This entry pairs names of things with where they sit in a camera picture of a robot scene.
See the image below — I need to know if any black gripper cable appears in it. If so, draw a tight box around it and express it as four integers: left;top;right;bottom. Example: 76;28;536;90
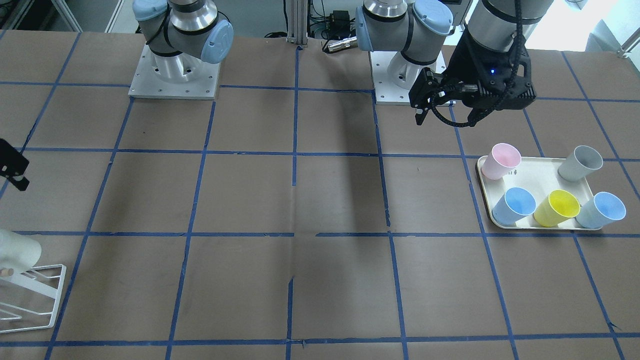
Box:
430;0;526;128

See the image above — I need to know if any silver cable connector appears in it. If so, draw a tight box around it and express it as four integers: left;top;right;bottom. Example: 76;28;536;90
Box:
322;36;358;54

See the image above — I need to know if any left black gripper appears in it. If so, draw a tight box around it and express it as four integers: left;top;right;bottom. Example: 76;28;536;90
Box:
409;29;537;126

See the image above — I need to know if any light blue cup far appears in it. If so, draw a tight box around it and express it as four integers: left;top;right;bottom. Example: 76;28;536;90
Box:
575;191;627;229

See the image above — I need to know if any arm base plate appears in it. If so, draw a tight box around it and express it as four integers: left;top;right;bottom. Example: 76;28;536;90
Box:
369;51;425;106
128;45;220;100

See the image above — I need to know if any white wire cup rack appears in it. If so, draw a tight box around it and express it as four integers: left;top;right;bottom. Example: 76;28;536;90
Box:
0;264;67;334

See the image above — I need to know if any light blue cup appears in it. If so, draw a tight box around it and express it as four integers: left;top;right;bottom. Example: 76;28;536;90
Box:
575;191;627;229
491;187;537;226

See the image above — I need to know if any cream plastic tray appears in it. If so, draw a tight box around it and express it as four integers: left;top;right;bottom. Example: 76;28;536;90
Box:
475;155;602;231

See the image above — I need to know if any aluminium frame post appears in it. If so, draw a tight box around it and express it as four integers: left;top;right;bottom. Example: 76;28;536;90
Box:
284;0;310;48

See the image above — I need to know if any yellow plastic cup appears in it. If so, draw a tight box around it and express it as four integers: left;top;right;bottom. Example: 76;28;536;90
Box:
533;189;581;228

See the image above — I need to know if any cream white plastic cup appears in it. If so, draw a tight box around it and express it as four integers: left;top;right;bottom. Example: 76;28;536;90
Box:
0;228;42;277

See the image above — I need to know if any light blue cup near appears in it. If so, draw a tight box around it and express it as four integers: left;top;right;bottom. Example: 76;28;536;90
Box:
491;187;537;226

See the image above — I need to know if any grey plastic cup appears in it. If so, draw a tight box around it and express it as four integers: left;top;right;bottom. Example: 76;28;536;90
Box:
557;145;604;182

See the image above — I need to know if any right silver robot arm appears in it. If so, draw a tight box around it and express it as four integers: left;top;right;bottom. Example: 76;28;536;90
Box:
1;0;234;191

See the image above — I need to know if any pink plastic cup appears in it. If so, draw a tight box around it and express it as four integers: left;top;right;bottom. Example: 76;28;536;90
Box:
481;142;522;180

